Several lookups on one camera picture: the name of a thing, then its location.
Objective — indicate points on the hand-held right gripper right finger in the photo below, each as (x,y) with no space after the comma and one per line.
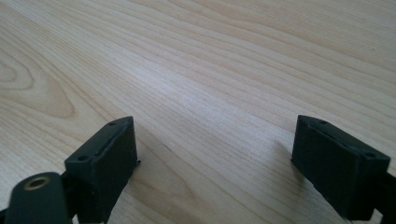
(339,171)

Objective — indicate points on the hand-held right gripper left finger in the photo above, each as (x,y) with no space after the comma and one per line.
(102,168)

